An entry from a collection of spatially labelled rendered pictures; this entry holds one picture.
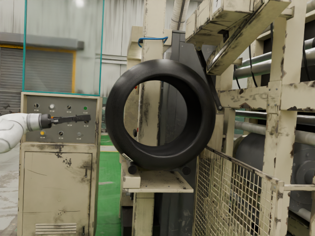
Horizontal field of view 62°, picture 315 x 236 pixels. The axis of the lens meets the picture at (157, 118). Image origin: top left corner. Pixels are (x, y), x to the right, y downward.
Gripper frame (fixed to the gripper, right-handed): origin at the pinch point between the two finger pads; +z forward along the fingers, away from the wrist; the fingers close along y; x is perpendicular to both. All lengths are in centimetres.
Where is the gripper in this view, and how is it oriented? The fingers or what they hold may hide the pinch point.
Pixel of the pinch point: (83, 117)
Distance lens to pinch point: 139.5
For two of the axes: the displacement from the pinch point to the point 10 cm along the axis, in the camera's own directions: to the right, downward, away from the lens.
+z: 9.8, -0.9, 1.5
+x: 0.8, 9.9, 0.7
